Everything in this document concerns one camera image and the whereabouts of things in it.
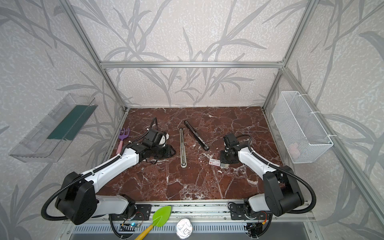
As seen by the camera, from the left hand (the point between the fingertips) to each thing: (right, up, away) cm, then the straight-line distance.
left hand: (176, 148), depth 83 cm
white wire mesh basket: (+57, +9, -22) cm, 61 cm away
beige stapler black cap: (+3, -6, +9) cm, 11 cm away
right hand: (+28, -5, +6) cm, 29 cm away
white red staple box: (+24, -10, +7) cm, 26 cm away
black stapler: (+10, +5, +18) cm, 22 cm away
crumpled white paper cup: (+6, -32, -18) cm, 37 cm away
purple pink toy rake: (-42, +4, +21) cm, 47 cm away
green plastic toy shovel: (-6, -32, -11) cm, 34 cm away
